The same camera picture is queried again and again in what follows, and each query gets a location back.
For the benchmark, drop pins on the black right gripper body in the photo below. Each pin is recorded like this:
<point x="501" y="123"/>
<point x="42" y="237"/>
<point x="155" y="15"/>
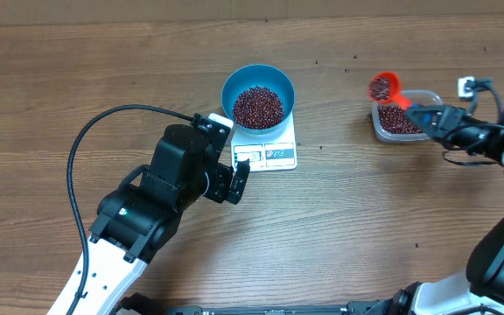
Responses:
<point x="474" y="140"/>

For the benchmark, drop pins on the clear plastic container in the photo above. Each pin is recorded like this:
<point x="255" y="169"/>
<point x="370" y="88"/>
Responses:
<point x="419" y="96"/>

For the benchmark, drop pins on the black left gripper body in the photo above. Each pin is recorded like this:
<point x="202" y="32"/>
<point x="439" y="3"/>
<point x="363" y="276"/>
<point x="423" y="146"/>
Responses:
<point x="219" y="181"/>

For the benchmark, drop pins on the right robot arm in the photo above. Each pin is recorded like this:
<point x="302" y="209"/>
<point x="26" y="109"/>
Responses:
<point x="480" y="288"/>

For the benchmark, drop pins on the white digital kitchen scale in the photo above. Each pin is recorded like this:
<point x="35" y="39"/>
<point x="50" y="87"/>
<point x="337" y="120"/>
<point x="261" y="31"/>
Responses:
<point x="266" y="150"/>

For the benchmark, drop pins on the orange scoop with blue handle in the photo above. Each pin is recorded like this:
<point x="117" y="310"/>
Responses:
<point x="385" y="88"/>

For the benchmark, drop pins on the blue metal bowl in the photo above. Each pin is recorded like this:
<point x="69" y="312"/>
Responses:
<point x="258" y="75"/>

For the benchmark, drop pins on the red beans in bowl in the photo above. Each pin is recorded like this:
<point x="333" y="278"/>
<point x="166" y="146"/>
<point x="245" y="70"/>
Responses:
<point x="258" y="108"/>

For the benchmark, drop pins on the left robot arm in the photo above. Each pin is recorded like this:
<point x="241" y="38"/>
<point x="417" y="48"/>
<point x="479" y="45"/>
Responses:
<point x="139" y="217"/>

